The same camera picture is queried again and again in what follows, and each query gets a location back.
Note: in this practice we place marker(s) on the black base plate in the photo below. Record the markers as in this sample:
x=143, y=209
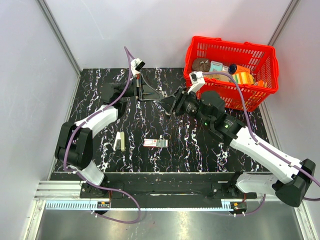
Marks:
x=170, y=188

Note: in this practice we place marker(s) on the staple box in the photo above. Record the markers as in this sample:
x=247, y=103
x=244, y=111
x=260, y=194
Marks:
x=155, y=143

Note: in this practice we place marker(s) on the teal small box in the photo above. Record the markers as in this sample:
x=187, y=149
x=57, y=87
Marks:
x=216, y=66

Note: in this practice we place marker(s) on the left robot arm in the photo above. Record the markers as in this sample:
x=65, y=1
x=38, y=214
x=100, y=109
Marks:
x=75, y=142

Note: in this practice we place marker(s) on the brown round item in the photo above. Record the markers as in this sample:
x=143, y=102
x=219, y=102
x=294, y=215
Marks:
x=201, y=65

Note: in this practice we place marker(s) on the cardboard box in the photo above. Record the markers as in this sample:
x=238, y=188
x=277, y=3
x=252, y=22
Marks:
x=221, y=76

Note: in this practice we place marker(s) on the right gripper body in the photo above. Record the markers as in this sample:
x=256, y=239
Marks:
x=187, y=104

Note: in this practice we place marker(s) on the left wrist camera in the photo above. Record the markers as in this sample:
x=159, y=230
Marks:
x=136, y=65

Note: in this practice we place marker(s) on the white cable duct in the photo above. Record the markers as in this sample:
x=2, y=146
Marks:
x=81, y=205

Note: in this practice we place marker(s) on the grey staple magazine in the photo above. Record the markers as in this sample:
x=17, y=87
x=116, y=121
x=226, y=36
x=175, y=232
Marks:
x=165, y=93

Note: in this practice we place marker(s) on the aluminium rail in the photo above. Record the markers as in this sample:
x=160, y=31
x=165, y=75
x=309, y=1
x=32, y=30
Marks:
x=78, y=190

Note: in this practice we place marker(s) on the green orange box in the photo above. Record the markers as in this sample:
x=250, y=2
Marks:
x=243, y=78

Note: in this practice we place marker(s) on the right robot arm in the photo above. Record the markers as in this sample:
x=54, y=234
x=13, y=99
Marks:
x=289, y=178

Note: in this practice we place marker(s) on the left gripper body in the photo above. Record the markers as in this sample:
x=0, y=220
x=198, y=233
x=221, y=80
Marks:
x=131, y=91

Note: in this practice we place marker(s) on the blue capped orange bottle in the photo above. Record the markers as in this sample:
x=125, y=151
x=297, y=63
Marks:
x=235, y=69

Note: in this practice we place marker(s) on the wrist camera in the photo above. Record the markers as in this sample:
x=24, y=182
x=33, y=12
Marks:
x=136, y=65
x=197, y=81

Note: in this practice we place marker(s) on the white stapler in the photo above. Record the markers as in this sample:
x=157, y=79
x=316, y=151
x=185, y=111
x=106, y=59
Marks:
x=119, y=143

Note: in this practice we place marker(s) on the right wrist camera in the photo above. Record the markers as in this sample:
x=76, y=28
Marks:
x=197, y=81

